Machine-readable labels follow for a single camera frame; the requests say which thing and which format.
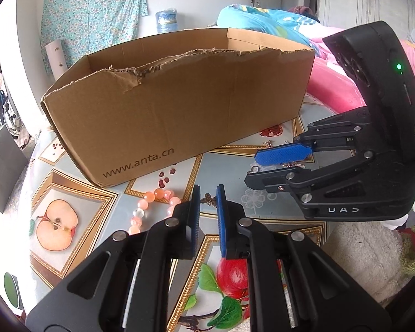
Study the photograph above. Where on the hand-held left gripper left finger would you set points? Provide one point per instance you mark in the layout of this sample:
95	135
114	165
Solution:
195	221

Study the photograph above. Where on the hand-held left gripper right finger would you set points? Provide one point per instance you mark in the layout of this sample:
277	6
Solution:
221	224

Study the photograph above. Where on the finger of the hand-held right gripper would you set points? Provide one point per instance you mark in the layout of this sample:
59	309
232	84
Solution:
280	155
269	179

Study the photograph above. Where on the small bronze butterfly charm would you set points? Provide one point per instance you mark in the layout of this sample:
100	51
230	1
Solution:
208	200

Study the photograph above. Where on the brown cardboard box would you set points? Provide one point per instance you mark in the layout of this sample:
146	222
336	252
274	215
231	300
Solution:
176	110

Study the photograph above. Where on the fruit print tablecloth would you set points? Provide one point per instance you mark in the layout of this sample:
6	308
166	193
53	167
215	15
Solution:
228	169

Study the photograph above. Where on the pink blanket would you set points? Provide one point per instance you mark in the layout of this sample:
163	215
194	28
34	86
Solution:
332	83

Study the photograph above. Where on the white fleece garment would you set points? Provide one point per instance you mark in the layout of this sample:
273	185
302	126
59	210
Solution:
359	259

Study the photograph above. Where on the dark red cloth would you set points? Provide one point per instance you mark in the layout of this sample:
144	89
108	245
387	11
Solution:
302	12

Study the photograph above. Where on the blue patterned blanket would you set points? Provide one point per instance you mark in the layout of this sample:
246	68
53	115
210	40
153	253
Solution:
262	20

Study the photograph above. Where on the blue water jug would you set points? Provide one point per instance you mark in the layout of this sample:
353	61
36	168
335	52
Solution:
166	20

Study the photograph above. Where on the green bucket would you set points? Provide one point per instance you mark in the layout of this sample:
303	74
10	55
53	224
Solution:
12	290

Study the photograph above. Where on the grey cabinet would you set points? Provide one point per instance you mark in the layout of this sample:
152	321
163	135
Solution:
5	169

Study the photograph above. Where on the white paper roll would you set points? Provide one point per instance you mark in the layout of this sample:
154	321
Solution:
56	58

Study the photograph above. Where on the wheelchair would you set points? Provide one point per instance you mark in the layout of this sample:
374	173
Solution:
8	114

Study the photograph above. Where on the teal floral cloth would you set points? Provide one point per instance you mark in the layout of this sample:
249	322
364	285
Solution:
90	13

